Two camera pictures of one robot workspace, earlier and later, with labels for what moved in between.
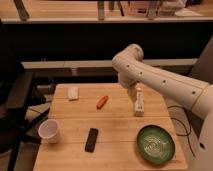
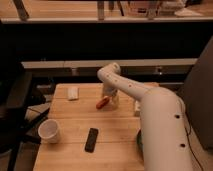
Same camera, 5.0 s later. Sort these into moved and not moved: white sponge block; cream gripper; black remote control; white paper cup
Moved: cream gripper
Not moved: black remote control; white sponge block; white paper cup
